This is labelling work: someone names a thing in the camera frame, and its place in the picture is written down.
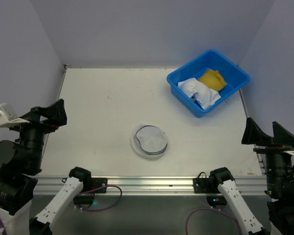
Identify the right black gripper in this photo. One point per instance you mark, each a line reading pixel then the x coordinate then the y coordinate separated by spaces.
pixel 273 149

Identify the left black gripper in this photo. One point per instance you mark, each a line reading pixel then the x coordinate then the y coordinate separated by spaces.
pixel 36 123

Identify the white bra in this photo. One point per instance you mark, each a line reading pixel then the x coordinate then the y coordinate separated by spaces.
pixel 198 91

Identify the yellow bra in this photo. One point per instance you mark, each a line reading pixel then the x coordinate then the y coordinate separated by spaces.
pixel 213 80

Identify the white mesh laundry bag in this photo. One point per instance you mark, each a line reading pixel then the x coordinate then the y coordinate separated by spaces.
pixel 149 142

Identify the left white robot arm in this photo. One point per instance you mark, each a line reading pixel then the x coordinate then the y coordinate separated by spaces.
pixel 20 162

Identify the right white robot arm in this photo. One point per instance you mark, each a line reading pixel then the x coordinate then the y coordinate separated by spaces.
pixel 274 213

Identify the blue plastic tub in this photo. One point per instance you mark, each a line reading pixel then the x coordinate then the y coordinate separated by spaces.
pixel 234 76

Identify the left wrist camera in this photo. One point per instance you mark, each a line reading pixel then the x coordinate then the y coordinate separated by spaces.
pixel 8 117

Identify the aluminium mounting rail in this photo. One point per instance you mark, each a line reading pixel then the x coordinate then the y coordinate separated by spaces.
pixel 155 186

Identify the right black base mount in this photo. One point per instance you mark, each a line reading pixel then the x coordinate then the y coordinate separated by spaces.
pixel 202 185

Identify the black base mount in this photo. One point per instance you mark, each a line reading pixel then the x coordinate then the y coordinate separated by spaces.
pixel 89 198
pixel 202 185

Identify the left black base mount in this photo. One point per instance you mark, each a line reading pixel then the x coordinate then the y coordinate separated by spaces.
pixel 89 198

